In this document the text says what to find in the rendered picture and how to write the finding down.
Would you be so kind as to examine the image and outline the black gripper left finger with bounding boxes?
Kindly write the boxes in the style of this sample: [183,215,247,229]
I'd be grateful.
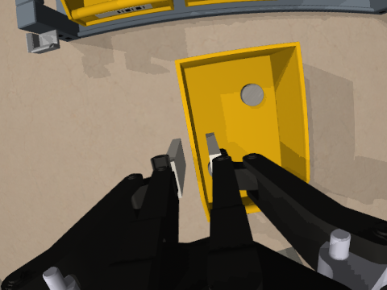
[1,138,186,290]

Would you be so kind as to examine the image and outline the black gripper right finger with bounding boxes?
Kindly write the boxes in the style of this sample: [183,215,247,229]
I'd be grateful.
[206,132,387,290]

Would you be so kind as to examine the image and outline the dark grey metal shelf rack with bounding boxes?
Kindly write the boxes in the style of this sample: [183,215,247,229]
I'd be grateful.
[15,0,387,54]

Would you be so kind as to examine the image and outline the yellow bin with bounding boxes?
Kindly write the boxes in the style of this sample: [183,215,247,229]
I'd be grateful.
[185,0,272,7]
[175,42,310,222]
[61,0,174,27]

